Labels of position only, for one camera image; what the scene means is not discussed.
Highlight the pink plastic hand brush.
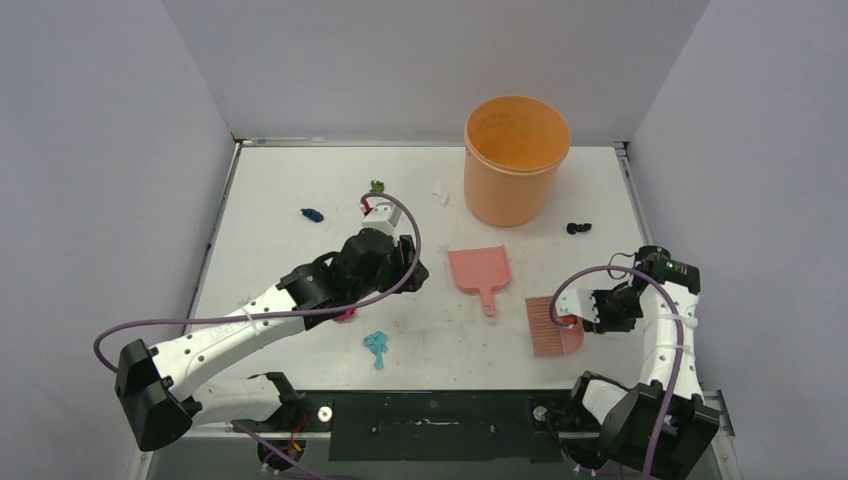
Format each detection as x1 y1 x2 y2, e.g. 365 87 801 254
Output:
525 297 585 357

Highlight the black paper scrap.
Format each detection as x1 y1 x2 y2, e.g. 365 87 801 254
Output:
566 222 593 235

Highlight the pink plastic dustpan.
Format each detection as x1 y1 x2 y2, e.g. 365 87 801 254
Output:
447 245 512 317

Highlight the orange plastic bucket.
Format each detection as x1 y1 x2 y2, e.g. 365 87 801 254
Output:
463 95 572 227

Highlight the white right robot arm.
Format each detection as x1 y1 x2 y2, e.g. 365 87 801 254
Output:
548 245 721 479

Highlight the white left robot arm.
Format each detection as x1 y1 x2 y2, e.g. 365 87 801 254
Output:
115 228 429 452

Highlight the magenta crumpled paper scrap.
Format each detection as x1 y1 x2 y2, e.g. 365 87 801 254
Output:
333 309 357 323

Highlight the teal paper scrap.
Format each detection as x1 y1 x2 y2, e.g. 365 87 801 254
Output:
362 331 389 371

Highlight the white paper scrap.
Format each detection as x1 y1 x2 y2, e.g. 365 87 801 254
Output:
429 182 450 206

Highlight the blue paper scrap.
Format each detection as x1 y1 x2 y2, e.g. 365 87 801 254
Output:
300 208 325 223

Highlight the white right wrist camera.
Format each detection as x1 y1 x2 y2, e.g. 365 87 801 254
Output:
554 288 599 324

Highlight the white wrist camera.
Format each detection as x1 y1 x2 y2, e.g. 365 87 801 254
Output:
554 288 599 324
361 202 402 240

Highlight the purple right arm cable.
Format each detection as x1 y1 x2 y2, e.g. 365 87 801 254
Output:
549 264 684 480

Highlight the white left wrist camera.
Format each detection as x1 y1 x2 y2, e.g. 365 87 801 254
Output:
361 202 402 240

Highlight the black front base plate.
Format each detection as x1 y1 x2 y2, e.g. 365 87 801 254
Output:
233 389 634 464

